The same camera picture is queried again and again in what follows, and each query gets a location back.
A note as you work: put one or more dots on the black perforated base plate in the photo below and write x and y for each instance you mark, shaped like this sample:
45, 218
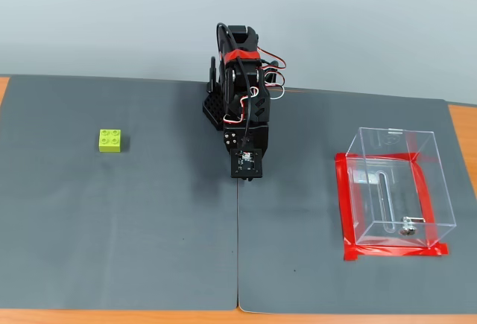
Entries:
212, 108

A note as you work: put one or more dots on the green lego block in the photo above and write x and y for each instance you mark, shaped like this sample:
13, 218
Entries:
110, 141

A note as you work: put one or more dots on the transparent acrylic box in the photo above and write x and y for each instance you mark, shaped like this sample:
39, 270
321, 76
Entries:
395, 190

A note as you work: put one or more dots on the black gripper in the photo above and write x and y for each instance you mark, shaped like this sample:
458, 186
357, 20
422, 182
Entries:
232, 138

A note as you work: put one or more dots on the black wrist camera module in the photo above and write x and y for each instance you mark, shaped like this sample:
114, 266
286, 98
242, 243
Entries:
246, 165

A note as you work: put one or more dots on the silver metal box lock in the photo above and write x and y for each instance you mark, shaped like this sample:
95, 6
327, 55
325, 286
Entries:
409, 227

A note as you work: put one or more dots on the black table clamp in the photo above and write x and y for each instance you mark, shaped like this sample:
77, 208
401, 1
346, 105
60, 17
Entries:
275, 66
213, 74

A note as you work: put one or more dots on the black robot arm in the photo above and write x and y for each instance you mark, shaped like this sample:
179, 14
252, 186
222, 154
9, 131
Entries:
242, 37

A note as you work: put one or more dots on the red tape strip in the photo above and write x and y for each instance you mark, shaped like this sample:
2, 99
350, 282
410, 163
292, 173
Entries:
346, 205
425, 201
380, 155
391, 251

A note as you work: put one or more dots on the red tape band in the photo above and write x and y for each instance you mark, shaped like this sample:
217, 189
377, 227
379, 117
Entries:
242, 56

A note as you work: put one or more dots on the gray mat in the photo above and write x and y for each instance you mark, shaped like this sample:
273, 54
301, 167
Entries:
298, 227
112, 227

